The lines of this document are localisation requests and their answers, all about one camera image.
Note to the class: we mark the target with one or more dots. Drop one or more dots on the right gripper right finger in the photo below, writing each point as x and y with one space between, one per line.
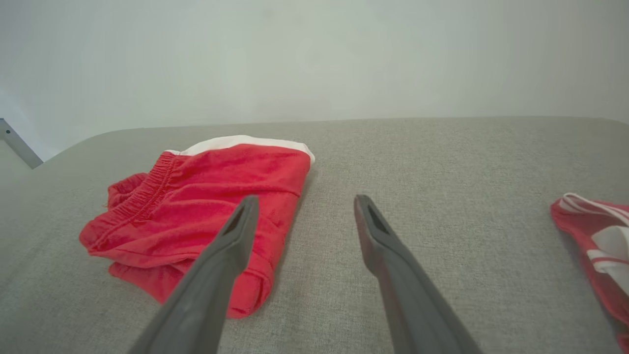
413 305

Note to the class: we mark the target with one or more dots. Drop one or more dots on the red number 23 jersey shirt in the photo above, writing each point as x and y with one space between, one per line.
604 246

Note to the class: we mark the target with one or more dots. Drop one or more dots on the red basketball jersey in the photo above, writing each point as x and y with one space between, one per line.
196 196

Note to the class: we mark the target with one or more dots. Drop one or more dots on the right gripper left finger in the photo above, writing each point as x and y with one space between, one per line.
206 295

